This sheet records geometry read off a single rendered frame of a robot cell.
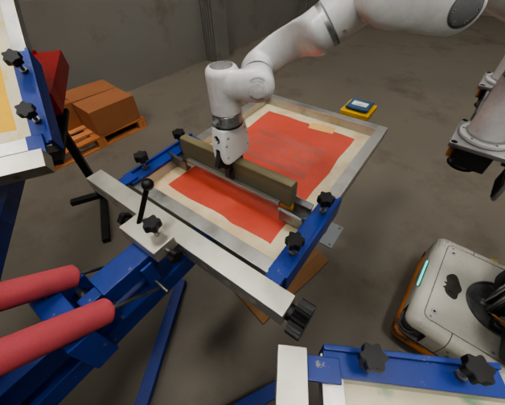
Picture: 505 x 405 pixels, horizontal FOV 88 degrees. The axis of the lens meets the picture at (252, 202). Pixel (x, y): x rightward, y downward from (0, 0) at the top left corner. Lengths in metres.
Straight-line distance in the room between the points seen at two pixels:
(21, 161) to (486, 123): 1.16
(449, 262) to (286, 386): 1.40
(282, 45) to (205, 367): 1.44
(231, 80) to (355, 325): 1.45
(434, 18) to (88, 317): 0.75
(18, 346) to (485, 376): 0.69
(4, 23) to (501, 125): 1.43
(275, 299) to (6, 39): 1.09
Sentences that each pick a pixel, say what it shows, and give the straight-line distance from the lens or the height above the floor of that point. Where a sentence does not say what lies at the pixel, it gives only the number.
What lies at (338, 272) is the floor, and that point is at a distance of 1.82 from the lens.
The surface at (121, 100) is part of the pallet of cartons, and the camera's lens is 3.10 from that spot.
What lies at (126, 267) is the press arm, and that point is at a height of 1.04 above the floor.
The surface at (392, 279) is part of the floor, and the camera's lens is 1.92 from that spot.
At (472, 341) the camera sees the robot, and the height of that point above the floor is 0.28.
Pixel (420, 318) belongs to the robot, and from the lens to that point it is 1.53.
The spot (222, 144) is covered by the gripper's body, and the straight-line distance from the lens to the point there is 0.66.
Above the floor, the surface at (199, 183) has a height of 0.96.
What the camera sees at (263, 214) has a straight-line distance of 0.77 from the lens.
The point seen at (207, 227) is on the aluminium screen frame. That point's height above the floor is 0.99.
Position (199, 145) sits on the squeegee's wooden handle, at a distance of 0.81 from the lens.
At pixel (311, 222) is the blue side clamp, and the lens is 0.71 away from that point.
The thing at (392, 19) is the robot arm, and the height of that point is 1.43.
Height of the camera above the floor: 1.54
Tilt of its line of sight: 47 degrees down
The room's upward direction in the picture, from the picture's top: 2 degrees counter-clockwise
